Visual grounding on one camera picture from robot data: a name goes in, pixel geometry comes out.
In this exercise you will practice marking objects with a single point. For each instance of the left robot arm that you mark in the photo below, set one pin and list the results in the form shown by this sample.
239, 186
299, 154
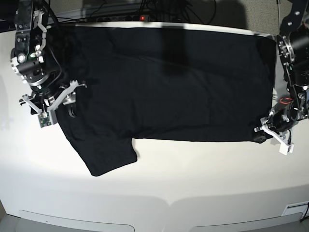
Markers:
293, 47

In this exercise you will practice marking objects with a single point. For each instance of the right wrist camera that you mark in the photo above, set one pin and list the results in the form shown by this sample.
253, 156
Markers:
45, 119

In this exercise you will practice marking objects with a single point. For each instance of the black printed T-shirt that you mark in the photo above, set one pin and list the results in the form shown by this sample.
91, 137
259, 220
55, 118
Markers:
163, 83

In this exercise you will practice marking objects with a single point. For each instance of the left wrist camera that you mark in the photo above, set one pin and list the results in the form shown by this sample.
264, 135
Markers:
285, 148

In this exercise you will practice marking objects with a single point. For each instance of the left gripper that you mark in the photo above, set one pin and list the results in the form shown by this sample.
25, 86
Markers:
278, 124

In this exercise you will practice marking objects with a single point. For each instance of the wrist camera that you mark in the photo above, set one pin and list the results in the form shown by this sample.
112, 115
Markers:
285, 148
45, 119

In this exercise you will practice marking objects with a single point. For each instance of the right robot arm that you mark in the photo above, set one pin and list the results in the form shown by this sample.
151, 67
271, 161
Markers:
39, 58

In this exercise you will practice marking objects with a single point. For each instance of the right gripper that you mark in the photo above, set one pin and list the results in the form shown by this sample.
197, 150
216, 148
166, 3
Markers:
47, 96

